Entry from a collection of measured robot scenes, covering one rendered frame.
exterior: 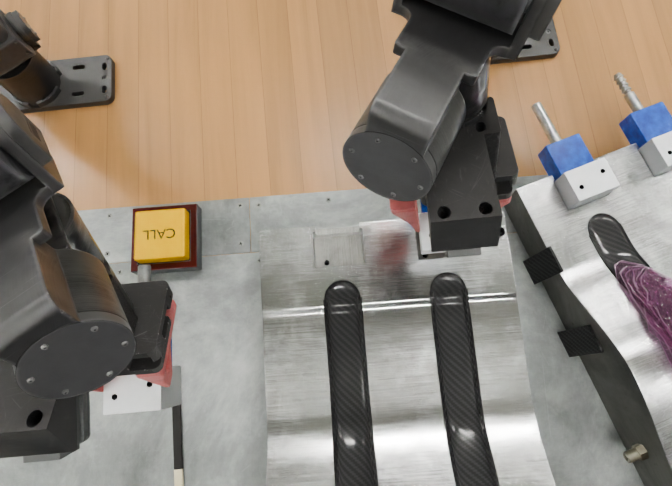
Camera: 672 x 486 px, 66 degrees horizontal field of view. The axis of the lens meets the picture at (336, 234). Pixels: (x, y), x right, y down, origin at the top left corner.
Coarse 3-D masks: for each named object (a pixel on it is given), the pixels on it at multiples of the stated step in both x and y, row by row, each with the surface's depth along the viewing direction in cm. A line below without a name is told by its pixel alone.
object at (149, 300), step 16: (112, 272) 36; (128, 288) 40; (144, 288) 40; (160, 288) 40; (144, 304) 39; (160, 304) 39; (144, 320) 38; (160, 320) 38; (144, 336) 37; (160, 336) 38; (144, 352) 36; (160, 352) 37
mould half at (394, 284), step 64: (384, 256) 54; (320, 320) 52; (384, 320) 52; (512, 320) 52; (320, 384) 51; (384, 384) 51; (512, 384) 51; (320, 448) 49; (384, 448) 49; (512, 448) 48
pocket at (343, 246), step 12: (336, 228) 56; (348, 228) 56; (360, 228) 55; (324, 240) 57; (336, 240) 57; (348, 240) 57; (360, 240) 57; (324, 252) 57; (336, 252) 57; (348, 252) 57; (360, 252) 57; (324, 264) 56; (336, 264) 56; (348, 264) 56
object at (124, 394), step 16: (144, 272) 48; (176, 368) 48; (112, 384) 44; (128, 384) 44; (144, 384) 44; (176, 384) 48; (112, 400) 44; (128, 400) 44; (144, 400) 44; (160, 400) 44; (176, 400) 47
